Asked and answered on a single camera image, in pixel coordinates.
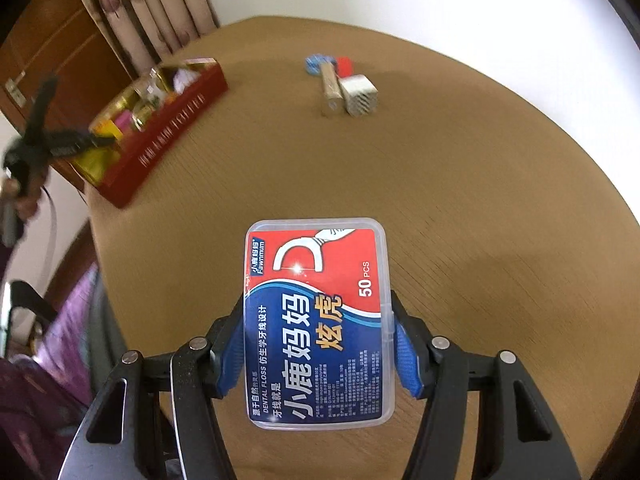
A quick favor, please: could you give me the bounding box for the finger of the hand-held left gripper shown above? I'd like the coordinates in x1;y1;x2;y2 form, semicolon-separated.
45;130;114;162
25;76;60;151

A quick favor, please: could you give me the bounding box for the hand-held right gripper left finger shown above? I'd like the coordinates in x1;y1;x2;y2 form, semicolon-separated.
57;292;251;480

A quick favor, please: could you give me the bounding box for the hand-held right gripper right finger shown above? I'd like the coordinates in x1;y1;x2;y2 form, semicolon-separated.
390;290;583;480

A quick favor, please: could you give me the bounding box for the small yellow box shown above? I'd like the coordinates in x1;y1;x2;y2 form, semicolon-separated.
90;117;124;142

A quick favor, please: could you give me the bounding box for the red tin box gold inside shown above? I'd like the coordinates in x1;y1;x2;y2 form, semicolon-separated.
70;57;230;209

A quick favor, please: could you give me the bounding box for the clear dental floss box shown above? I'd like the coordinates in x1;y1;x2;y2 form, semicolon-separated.
243;217;397;431

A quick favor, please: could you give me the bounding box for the small white box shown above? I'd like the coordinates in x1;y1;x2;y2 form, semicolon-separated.
170;67;202;94

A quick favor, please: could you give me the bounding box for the person's left hand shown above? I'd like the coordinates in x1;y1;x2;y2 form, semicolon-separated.
12;179;45;222

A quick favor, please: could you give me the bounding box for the metal door latch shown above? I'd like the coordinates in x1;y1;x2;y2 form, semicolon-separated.
5;72;27;107

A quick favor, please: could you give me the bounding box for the brown wooden door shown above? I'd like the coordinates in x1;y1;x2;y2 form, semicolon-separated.
0;0;137;167

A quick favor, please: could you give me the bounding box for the beige leaf print curtain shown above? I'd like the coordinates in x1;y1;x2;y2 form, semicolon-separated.
67;0;222;75

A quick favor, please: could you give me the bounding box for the brown wood-grain tablecloth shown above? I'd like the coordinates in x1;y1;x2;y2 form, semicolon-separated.
82;16;640;480

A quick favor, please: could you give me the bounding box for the person's purple clothing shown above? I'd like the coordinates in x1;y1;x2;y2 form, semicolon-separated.
0;260;113;480

